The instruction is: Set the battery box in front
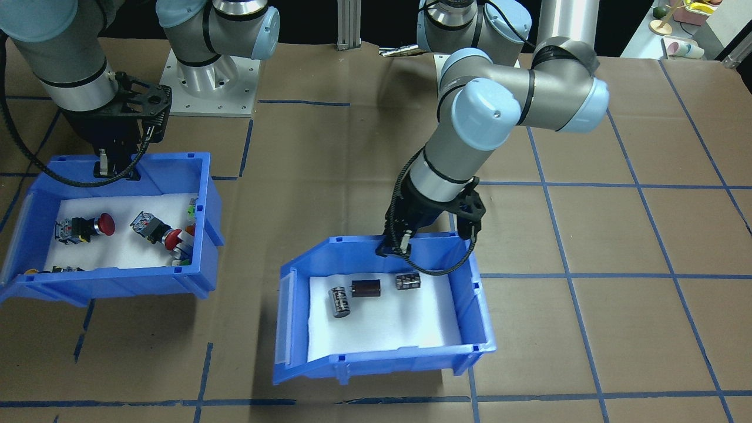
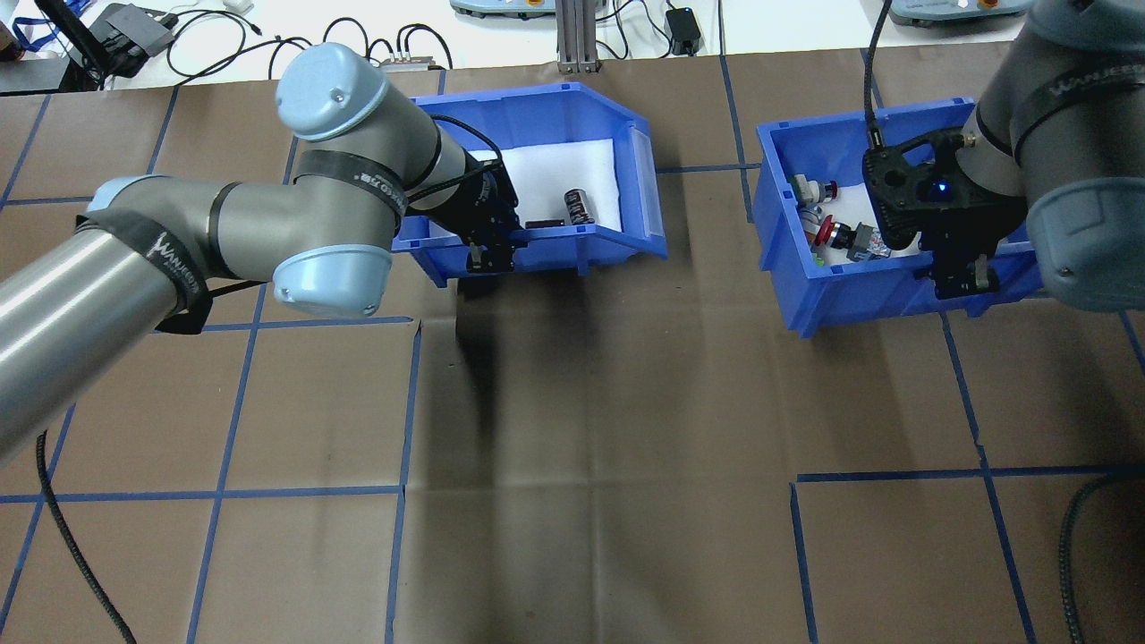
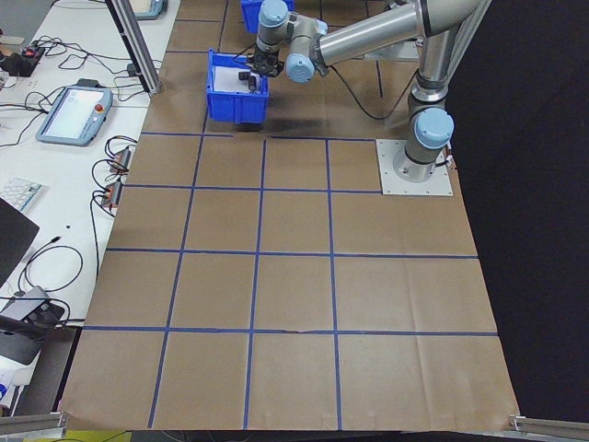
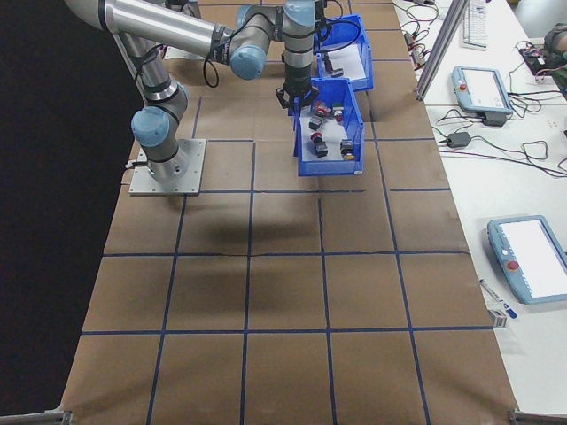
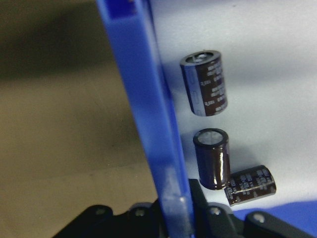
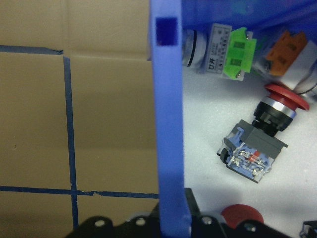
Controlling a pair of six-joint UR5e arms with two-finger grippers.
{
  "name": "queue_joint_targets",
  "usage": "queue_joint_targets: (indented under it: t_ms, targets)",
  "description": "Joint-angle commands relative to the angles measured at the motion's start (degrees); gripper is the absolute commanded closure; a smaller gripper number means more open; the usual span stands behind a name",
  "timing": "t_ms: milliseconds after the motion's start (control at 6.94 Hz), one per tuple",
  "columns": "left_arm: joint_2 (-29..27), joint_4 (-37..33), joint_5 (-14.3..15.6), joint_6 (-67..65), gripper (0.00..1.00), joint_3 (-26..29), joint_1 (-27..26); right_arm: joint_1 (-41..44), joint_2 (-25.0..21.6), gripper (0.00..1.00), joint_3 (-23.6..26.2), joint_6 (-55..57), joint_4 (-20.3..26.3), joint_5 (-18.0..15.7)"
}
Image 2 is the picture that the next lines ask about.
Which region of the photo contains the blue bin with push buttons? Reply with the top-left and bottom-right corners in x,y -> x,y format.
754,97 -> 1047,339

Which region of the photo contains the blue bin with batteries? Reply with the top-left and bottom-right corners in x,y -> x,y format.
392,82 -> 669,289

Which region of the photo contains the black box device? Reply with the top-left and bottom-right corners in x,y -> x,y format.
89,4 -> 176,78

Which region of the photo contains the grey blue teach pendant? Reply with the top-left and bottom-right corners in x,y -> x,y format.
446,0 -> 556,20
880,0 -> 1031,27

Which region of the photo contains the black power adapter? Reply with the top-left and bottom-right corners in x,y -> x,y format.
666,6 -> 704,57

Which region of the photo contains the red push button metal ring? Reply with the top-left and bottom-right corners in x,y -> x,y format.
809,214 -> 887,266

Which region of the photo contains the black velcro arm strap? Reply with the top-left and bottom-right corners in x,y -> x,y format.
1010,53 -> 1145,136
75,209 -> 216,337

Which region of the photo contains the black looped desk cable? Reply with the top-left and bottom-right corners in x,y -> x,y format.
395,22 -> 454,72
321,15 -> 370,57

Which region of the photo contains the aluminium frame post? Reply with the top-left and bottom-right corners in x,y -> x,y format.
556,0 -> 603,75

